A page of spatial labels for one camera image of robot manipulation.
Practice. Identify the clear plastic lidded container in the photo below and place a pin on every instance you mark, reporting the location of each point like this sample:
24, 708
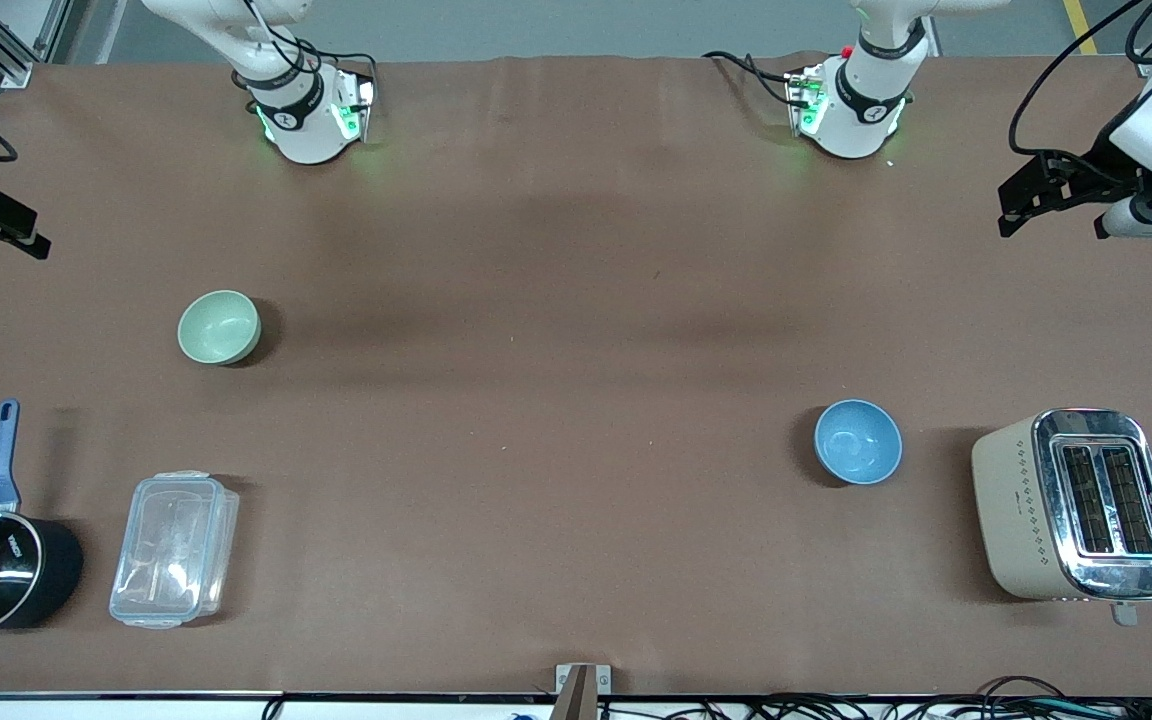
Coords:
171, 550

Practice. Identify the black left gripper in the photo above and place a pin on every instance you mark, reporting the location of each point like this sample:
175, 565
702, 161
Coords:
1102, 163

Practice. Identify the beige and chrome toaster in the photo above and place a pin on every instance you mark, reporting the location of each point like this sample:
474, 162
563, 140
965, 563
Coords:
1016, 500

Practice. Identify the metal table edge bracket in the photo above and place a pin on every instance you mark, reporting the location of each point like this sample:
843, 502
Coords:
583, 690

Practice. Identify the brown table cover sheet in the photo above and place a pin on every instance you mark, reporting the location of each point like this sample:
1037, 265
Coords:
576, 400

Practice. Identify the green bowl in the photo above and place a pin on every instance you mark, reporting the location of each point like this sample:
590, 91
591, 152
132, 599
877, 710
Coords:
216, 325

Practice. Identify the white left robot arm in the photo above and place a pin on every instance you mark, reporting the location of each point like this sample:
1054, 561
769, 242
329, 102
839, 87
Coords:
851, 110

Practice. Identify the blue bowl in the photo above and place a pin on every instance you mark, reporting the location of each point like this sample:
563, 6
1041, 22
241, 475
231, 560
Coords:
856, 440

